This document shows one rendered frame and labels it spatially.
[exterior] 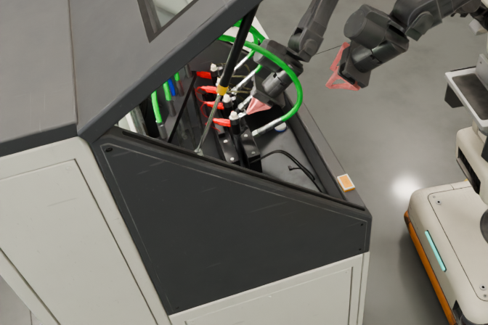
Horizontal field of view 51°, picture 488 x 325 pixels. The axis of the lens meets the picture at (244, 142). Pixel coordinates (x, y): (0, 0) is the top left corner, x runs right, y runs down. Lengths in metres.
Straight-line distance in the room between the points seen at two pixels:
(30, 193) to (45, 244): 0.15
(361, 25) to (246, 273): 0.70
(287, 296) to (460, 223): 0.95
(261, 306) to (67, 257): 0.61
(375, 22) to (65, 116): 0.59
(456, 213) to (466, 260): 0.22
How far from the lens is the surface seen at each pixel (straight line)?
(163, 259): 1.23
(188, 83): 1.58
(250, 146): 1.51
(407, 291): 2.37
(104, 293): 1.31
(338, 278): 1.56
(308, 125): 1.60
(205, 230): 1.18
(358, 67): 1.11
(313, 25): 1.34
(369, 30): 1.01
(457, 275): 2.12
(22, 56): 1.13
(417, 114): 3.10
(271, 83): 1.35
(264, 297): 1.50
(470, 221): 2.27
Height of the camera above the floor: 2.05
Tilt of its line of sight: 44 degrees down
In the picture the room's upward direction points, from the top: 9 degrees counter-clockwise
